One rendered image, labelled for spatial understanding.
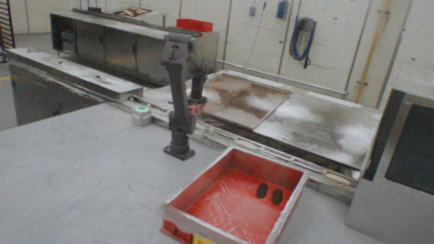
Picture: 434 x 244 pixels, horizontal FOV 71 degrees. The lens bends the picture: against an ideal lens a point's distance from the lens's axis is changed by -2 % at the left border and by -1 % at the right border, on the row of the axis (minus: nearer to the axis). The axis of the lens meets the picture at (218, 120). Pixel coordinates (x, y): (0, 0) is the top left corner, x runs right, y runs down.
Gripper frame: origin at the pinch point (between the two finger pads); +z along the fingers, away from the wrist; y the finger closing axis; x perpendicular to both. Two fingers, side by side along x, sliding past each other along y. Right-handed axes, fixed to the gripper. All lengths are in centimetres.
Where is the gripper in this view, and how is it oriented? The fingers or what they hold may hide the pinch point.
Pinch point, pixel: (194, 115)
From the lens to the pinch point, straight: 152.5
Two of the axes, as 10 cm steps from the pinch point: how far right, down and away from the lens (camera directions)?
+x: 8.4, 2.9, -4.6
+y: -5.3, 2.5, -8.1
